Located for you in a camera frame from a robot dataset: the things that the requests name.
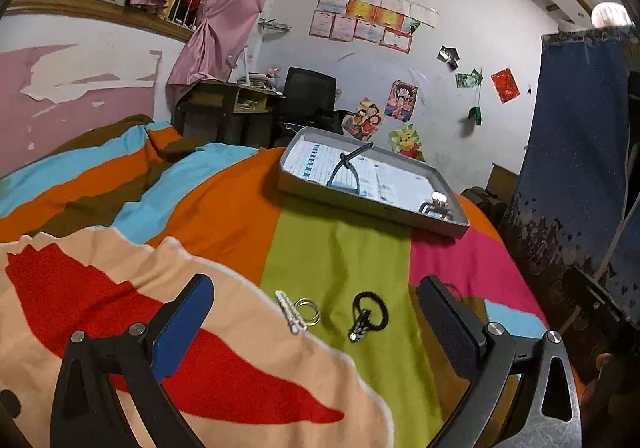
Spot colourful striped bed blanket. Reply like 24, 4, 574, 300
1, 116, 548, 447

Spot wall photos cluster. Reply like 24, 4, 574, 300
437, 46, 460, 72

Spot dark blue wardrobe curtain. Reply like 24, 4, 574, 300
502, 26, 639, 327

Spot small silver double ring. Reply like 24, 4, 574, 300
293, 296, 322, 328

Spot green wall hook ornament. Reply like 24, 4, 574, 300
468, 105, 483, 126

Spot black hair tie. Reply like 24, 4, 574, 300
351, 291, 391, 333

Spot red paper wall decoration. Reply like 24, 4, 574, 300
491, 67, 521, 103

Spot black office chair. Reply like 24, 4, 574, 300
279, 67, 348, 135

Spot grey jewelry tray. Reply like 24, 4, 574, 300
278, 127, 470, 239

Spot blue-grey headband in tray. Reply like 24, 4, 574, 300
326, 142, 374, 195

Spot wall certificates cluster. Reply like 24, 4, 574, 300
308, 0, 439, 54

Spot silver clip with pink gem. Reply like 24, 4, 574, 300
419, 191, 454, 220

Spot yellow bear poster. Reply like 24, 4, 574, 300
390, 123, 424, 162

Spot cartoon family poster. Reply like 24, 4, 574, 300
342, 98, 384, 142

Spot black rhinestone hair clip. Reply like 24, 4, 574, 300
348, 308, 371, 343

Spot cartoon boy poster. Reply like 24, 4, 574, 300
384, 80, 419, 123

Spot white pearl hair clip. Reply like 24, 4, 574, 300
274, 290, 308, 335

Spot green wall pictures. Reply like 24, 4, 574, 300
454, 70, 484, 89

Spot wooden desk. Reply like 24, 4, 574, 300
171, 80, 285, 149

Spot white desk lamp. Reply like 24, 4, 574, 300
227, 46, 250, 86

